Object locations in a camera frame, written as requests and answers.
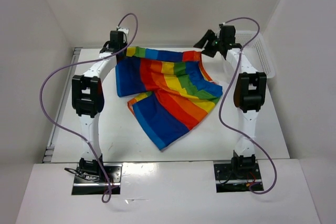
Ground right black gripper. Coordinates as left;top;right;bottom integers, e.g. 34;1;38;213
193;29;224;58

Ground rainbow striped shorts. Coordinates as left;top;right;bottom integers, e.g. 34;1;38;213
115;47;223;150

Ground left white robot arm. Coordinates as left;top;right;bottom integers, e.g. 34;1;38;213
71;27;129;182

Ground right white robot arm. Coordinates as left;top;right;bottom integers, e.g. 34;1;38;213
194;23;267;178

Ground white plastic basket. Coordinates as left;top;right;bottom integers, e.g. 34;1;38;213
236;30;276;79

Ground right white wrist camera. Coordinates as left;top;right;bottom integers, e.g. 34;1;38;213
215;22;226;38

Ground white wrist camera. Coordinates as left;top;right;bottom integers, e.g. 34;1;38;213
215;22;226;38
117;26;129;36

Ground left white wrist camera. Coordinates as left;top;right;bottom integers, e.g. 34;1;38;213
117;26;129;36

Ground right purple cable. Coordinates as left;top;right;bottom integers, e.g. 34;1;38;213
218;17;278;195

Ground purple cable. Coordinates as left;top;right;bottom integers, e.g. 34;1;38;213
39;13;139;204
218;17;278;195

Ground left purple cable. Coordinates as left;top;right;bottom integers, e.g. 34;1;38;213
39;13;139;204

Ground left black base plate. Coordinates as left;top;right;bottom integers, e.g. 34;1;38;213
70;164;122;196

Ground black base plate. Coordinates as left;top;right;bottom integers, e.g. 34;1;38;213
213;157;264;193
70;164;122;196

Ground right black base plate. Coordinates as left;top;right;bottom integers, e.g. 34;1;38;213
213;157;264;193

